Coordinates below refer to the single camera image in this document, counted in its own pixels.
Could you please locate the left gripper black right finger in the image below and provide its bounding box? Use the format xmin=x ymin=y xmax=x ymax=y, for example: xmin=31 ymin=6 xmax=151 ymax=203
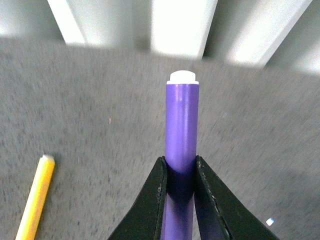
xmin=194 ymin=155 xmax=278 ymax=240

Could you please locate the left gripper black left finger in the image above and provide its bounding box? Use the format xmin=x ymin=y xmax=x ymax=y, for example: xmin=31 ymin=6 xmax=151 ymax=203
xmin=109 ymin=156 xmax=167 ymax=240

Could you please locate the purple marker pen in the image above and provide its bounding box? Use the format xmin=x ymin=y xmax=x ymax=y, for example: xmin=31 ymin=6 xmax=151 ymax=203
xmin=161 ymin=70 xmax=200 ymax=240

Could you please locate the yellow marker pen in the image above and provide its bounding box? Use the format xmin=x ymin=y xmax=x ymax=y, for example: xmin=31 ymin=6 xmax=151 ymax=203
xmin=15 ymin=154 xmax=55 ymax=240

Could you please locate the grey pleated curtain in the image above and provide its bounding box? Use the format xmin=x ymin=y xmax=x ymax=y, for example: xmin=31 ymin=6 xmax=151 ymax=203
xmin=0 ymin=0 xmax=320 ymax=75

